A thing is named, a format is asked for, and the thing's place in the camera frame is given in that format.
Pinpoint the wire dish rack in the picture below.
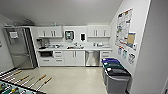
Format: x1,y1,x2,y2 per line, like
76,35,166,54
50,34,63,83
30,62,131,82
48,43,63,50

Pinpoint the green-lidded bin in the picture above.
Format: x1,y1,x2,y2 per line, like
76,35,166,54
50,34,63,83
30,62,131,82
102,62,125,81

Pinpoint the stainless steel refrigerator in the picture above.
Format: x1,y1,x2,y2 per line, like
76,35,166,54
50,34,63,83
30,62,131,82
3,26,38,70

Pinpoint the stack of white bowls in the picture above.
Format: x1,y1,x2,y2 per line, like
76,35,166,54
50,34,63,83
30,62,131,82
94,42,105,48

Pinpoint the black soap dispenser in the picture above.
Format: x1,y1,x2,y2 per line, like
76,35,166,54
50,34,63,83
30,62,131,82
80,32,87,42

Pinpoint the chrome faucet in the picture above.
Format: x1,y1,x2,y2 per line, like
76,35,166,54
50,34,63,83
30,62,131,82
73,42,80,48

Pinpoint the white paper note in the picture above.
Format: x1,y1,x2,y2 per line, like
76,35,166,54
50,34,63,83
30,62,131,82
8,31,20,40

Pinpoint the white double-door base cabinet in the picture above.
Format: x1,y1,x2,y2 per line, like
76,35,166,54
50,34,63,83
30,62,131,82
64,50,86,67

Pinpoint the steel paper towel dispenser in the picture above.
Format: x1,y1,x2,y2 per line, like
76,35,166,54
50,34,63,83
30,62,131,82
64,30,75,42

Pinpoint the stainless steel dishwasher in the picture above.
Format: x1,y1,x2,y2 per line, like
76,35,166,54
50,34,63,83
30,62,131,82
85,50,101,67

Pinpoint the colourful wall poster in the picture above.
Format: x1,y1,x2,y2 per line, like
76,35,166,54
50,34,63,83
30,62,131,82
114,8,134,51

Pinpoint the small white wall paper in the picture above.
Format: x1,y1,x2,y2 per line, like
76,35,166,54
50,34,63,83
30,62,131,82
121,49,129,61
127,52,136,65
117,46,124,56

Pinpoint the black coffee maker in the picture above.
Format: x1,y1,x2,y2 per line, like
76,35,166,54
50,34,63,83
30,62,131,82
36,38,46,50

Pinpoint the steel kitchen sink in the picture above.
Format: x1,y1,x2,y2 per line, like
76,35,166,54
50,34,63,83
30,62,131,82
66,45,85,51

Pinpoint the blue-lidded bin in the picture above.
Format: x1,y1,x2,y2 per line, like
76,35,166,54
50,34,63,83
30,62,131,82
101,57,120,73

